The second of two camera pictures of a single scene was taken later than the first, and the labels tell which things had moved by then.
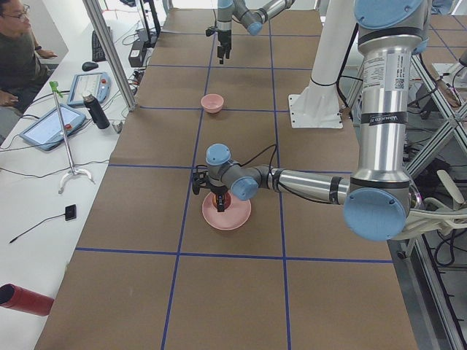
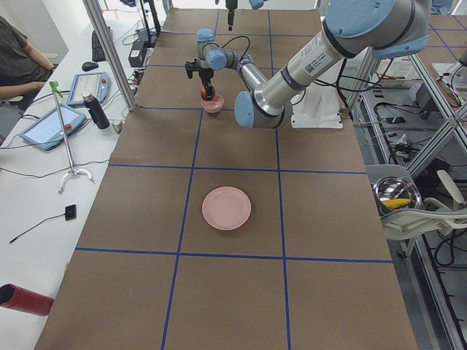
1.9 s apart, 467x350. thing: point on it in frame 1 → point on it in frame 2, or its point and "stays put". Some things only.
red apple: (227, 200) → (203, 95)
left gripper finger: (220, 202) → (209, 90)
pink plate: (233, 216) stays put
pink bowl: (212, 103) stays put
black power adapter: (137, 54) stays put
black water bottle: (95, 111) stays put
